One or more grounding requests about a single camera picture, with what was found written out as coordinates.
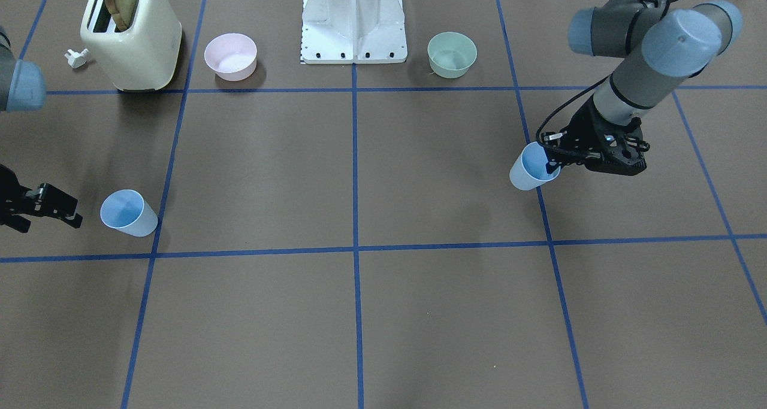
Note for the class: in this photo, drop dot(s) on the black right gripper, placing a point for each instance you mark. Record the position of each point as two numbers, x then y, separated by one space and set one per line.
12 197

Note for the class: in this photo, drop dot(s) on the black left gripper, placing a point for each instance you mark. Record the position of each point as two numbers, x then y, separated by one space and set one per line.
583 127

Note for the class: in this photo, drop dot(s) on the light blue cup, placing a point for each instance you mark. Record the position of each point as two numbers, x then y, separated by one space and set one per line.
530 168
127 211

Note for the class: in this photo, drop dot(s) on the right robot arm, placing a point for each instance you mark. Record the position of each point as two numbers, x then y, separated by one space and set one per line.
23 89

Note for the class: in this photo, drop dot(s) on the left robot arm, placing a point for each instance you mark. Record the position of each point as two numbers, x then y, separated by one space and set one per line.
659 49

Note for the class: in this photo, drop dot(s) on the green bowl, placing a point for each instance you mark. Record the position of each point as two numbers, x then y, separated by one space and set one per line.
451 54

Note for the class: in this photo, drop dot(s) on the white plug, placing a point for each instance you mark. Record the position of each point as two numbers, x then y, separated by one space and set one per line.
77 59

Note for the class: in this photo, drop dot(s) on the cream toaster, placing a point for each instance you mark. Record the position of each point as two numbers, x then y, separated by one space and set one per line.
142 58

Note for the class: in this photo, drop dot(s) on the pink bowl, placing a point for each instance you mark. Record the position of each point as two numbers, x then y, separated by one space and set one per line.
232 56

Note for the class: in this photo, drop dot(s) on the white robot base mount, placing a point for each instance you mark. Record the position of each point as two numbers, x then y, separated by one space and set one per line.
353 31

